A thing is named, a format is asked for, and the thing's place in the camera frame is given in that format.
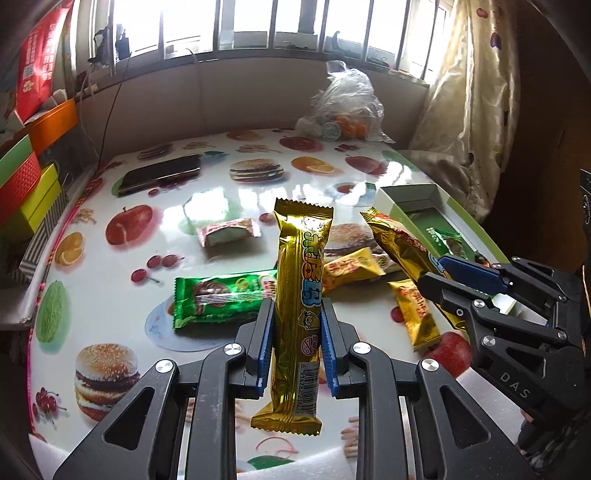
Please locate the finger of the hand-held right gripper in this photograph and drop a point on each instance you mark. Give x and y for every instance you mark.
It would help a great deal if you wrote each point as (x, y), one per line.
(443, 288)
(466, 272)

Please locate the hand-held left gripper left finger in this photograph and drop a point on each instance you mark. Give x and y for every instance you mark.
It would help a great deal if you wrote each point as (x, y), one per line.
(267, 341)

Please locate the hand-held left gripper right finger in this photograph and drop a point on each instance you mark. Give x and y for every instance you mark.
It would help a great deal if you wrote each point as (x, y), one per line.
(328, 350)

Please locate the yellow peanut candy packet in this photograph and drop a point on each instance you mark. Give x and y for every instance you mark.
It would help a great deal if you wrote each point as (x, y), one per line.
(353, 270)
(415, 318)

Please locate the large green wafer packet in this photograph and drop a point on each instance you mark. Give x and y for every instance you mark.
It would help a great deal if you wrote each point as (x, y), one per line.
(217, 297)

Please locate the long gold snack bar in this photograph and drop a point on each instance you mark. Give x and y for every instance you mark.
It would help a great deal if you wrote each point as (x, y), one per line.
(392, 240)
(298, 258)

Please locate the white green cardboard box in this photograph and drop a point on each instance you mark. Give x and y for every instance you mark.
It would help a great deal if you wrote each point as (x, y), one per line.
(406, 196)

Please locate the pink white candy packet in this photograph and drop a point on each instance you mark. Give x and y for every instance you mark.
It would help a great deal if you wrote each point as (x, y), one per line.
(228, 232)

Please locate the green cartoon snack packet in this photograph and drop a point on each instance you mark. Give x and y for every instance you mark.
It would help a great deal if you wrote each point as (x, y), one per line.
(445, 240)

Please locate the person's plaid clothing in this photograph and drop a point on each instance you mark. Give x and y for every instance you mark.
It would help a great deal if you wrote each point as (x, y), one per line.
(545, 443)

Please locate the food print tablecloth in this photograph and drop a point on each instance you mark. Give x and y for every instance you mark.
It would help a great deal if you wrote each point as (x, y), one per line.
(115, 295)

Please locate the cream patterned curtain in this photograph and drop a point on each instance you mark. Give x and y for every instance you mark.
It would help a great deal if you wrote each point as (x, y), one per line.
(466, 106)

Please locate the black smartphone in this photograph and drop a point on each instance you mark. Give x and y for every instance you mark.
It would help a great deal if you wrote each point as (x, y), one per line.
(159, 174)

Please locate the clear plastic bag of oranges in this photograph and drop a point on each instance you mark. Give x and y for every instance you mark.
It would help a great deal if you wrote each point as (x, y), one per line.
(344, 101)

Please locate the black white striped box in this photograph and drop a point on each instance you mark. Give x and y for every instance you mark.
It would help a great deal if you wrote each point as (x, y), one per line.
(39, 251)

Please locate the yellow-green box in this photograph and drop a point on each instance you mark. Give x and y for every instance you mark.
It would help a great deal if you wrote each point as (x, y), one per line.
(44, 198)

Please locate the red box with green lid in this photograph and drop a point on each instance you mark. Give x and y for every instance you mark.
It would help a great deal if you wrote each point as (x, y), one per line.
(18, 180)

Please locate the orange box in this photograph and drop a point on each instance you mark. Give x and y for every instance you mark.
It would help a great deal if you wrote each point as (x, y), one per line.
(55, 124)

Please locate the metal window grille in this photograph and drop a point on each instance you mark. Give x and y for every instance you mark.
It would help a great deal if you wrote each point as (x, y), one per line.
(268, 23)

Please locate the red printed bag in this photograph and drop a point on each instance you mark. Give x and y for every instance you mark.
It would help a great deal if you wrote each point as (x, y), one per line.
(44, 60)

